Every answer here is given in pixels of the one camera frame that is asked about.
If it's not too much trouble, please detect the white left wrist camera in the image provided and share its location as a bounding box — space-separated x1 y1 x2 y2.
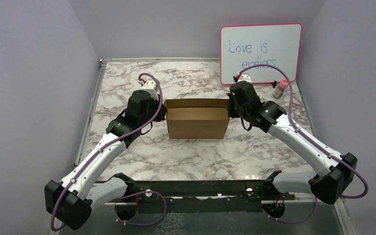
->
139 79 160 100

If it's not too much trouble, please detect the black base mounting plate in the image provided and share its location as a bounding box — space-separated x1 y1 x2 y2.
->
69 173 296 215

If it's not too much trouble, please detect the pink lidded marker jar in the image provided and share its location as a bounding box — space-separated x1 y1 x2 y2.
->
272 78 289 98

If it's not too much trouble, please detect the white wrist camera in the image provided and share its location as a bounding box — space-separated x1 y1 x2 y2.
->
233 73 252 83
139 79 160 100

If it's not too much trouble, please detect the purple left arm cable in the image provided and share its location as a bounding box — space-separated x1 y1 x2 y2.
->
50 72 168 233

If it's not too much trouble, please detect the brown cardboard box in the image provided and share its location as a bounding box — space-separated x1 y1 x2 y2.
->
164 98 229 139

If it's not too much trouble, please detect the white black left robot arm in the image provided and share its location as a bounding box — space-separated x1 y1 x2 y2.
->
44 88 166 232

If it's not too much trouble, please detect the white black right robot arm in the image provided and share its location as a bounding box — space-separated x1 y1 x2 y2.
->
228 81 357 204

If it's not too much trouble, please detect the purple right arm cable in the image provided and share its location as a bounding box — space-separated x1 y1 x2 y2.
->
233 63 369 225

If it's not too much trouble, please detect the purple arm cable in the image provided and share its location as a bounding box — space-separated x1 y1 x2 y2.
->
233 63 369 225
50 72 168 233

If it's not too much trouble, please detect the pink framed whiteboard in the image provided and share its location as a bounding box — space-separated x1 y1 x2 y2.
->
220 23 303 85

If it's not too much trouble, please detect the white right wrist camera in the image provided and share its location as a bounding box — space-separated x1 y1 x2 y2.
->
233 73 252 83

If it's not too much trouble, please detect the aluminium front frame rail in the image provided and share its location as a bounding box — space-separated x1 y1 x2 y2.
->
48 181 357 235

